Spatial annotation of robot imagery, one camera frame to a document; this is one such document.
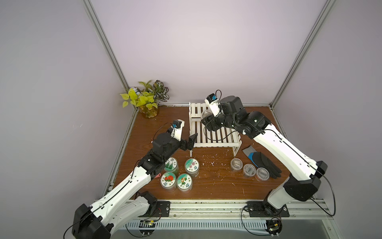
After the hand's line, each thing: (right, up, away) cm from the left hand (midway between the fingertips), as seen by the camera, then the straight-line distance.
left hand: (190, 130), depth 72 cm
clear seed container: (+26, -20, +11) cm, 35 cm away
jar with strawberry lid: (-12, -27, +2) cm, 29 cm away
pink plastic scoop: (-15, -20, -6) cm, 26 cm away
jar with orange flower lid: (-3, -27, +2) cm, 28 cm away
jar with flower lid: (+1, -21, +8) cm, 22 cm away
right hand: (+8, +9, -4) cm, 13 cm away
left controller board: (-22, -48, +1) cm, 53 cm away
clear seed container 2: (+33, -23, +9) cm, 41 cm away
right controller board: (+40, -46, -2) cm, 61 cm away
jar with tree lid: (-10, -20, +8) cm, 24 cm away
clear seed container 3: (+39, -25, +8) cm, 47 cm away
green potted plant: (-30, +19, +25) cm, 43 cm away
